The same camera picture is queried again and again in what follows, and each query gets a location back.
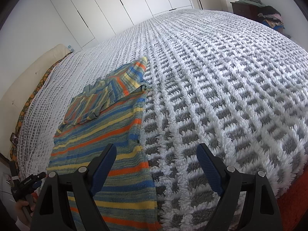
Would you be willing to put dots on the white grey woven blanket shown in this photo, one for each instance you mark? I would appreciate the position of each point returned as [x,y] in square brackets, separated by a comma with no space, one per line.
[216,89]

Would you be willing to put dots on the pile of clothes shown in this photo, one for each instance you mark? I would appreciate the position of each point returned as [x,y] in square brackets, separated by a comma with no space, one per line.
[272,16]

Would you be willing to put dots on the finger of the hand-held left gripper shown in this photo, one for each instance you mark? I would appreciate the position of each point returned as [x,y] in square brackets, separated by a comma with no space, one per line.
[40,175]
[36,185]

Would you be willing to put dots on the person's left hand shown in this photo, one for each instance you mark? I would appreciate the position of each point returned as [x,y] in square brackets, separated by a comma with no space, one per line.
[22,210]

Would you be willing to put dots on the striped knit sweater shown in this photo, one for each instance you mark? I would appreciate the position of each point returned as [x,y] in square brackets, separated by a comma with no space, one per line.
[125,130]

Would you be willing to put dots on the orange green floral sheet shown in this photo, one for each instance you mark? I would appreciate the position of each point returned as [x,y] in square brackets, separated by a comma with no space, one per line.
[28,102]

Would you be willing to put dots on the white wardrobe doors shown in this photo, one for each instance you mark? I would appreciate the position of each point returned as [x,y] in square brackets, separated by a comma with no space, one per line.
[108,4]

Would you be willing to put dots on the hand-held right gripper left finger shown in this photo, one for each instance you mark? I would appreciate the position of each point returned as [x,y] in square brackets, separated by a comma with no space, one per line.
[103,173]

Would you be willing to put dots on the dark wooden dresser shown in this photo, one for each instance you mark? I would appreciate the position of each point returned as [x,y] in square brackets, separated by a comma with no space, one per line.
[243,8]

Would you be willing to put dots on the cream padded headboard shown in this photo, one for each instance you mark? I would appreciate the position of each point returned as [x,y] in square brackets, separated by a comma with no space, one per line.
[24,81]

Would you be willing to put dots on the black smartphone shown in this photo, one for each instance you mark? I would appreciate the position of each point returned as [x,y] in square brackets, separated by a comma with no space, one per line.
[14,139]

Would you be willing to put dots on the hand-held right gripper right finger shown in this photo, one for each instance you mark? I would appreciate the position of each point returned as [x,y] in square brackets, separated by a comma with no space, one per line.
[209,170]

